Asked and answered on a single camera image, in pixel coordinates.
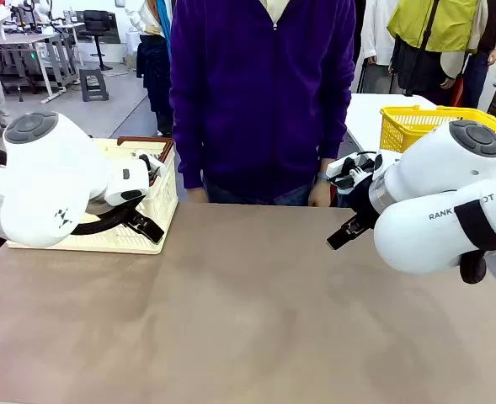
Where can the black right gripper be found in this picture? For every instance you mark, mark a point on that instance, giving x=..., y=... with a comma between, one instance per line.
x=363, y=202

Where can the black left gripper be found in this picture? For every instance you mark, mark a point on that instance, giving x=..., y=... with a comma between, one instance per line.
x=134, y=209

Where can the person's left forearm purple sleeve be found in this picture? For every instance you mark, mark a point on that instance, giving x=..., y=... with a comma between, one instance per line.
x=336, y=130

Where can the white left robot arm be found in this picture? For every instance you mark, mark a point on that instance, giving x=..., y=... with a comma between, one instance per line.
x=41, y=181

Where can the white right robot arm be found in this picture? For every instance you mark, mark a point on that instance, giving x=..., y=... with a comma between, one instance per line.
x=433, y=244

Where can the person's right forearm purple sleeve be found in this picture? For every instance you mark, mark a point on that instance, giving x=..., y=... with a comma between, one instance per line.
x=188, y=160

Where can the cream shopping basket brown rim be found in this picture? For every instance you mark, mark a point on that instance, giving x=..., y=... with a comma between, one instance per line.
x=163, y=198

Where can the yellow plastic shopping basket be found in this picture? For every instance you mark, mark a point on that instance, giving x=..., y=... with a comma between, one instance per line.
x=403, y=130

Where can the person's left hand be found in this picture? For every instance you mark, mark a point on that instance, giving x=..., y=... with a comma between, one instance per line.
x=321, y=193

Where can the person's right hand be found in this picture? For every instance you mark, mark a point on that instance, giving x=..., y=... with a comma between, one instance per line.
x=197, y=194

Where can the light blue wristband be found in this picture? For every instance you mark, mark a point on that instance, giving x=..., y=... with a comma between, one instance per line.
x=322, y=175

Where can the white table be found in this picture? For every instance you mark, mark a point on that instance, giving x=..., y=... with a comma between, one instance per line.
x=365, y=118

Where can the grey step stool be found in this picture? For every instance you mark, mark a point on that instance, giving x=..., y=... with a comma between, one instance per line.
x=92, y=86

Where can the person in purple hoodie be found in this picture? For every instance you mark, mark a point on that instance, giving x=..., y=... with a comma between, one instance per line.
x=252, y=105

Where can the mannequin in white garment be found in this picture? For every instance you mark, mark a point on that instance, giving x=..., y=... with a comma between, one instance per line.
x=378, y=38

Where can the black office chair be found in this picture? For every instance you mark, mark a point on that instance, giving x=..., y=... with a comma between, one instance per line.
x=98, y=25

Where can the white standing desk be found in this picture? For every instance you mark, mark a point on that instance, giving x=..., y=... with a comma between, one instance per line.
x=28, y=54

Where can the mannequin in dark top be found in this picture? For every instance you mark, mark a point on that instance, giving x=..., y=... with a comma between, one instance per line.
x=483, y=63

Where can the mannequin in yellow-green jacket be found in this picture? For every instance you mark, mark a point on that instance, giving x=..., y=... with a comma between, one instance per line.
x=433, y=29

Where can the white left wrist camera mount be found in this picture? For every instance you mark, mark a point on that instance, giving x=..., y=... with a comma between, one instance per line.
x=157, y=166

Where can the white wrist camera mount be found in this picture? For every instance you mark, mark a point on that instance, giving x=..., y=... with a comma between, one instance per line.
x=157, y=166
x=340, y=166

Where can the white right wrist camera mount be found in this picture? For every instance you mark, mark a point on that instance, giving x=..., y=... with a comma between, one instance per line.
x=340, y=166

